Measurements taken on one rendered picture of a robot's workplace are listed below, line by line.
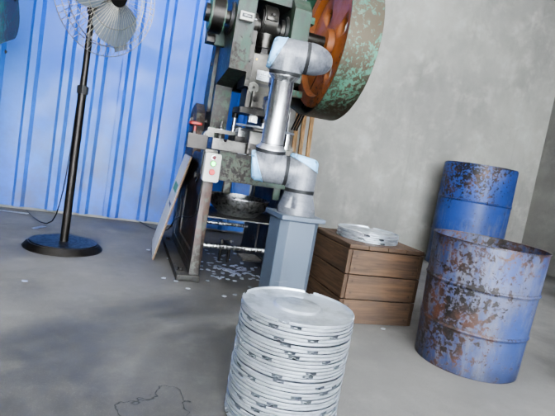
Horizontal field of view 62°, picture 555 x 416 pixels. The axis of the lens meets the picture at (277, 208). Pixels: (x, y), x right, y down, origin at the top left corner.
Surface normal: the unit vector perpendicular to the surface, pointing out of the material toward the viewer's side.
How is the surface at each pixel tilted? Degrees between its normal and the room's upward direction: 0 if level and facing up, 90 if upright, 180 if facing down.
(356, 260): 90
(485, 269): 92
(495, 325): 92
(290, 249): 90
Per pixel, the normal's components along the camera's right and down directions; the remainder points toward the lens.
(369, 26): 0.31, 0.12
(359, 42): 0.27, 0.33
